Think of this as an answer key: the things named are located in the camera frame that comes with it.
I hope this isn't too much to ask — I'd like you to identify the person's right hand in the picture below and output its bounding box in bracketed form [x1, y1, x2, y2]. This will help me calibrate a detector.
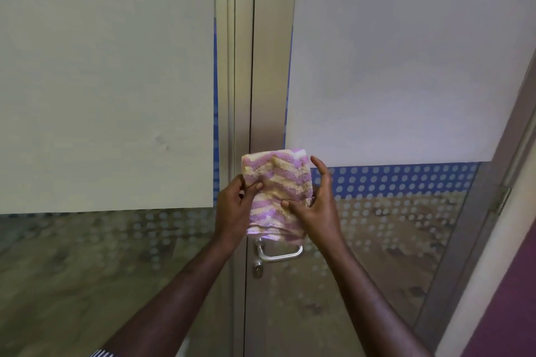
[280, 155, 347, 251]

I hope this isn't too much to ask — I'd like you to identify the person's left hand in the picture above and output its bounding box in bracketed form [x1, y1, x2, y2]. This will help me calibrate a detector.
[213, 173, 265, 245]

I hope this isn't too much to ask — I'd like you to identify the purple striped cleaning cloth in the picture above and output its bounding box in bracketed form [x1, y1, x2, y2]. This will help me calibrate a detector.
[241, 148, 314, 242]

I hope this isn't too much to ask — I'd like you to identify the metal glass door handle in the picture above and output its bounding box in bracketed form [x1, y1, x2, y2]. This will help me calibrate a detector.
[255, 237, 304, 263]

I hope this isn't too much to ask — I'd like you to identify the person's right forearm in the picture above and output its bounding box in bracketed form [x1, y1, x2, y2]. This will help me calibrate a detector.
[320, 237, 434, 357]

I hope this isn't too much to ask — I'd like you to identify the person's left forearm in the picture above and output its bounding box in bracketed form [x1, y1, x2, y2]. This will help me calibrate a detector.
[102, 235, 245, 357]

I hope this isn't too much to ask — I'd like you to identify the aluminium framed glass door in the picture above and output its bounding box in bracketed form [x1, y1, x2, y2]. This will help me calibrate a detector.
[242, 0, 536, 357]

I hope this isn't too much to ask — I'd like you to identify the dotted glass partition panel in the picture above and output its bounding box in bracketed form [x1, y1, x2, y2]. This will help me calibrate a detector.
[0, 0, 255, 357]

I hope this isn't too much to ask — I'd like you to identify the white paper sheet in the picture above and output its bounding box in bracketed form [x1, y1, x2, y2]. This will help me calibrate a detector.
[284, 0, 536, 169]
[0, 0, 216, 216]

